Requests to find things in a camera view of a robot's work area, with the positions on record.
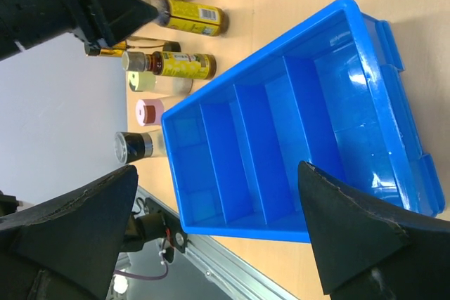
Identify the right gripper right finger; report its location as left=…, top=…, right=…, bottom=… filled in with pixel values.
left=298, top=162, right=449, bottom=299

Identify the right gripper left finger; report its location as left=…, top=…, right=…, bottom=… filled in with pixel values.
left=1, top=165, right=138, bottom=299

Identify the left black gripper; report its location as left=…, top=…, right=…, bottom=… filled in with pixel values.
left=1, top=0, right=158, bottom=60

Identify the yellow label bottle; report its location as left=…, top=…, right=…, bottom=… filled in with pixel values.
left=122, top=51, right=217, bottom=80
left=150, top=0, right=229, bottom=37

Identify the amber oil bottle black cap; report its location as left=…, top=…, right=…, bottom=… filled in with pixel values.
left=84, top=41, right=181, bottom=58

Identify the green lid spice jar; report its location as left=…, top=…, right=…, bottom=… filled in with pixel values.
left=127, top=72, right=193, bottom=96

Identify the pink lid spice jar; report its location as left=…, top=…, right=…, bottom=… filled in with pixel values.
left=135, top=98, right=165, bottom=126

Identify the silver lid grinder jar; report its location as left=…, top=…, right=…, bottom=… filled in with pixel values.
left=114, top=129, right=167, bottom=164

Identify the blue divided plastic bin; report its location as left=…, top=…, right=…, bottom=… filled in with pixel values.
left=162, top=0, right=445, bottom=242

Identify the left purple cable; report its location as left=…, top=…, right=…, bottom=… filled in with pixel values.
left=114, top=240, right=169, bottom=282

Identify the aluminium frame rail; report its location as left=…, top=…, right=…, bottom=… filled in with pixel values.
left=117, top=188, right=294, bottom=299

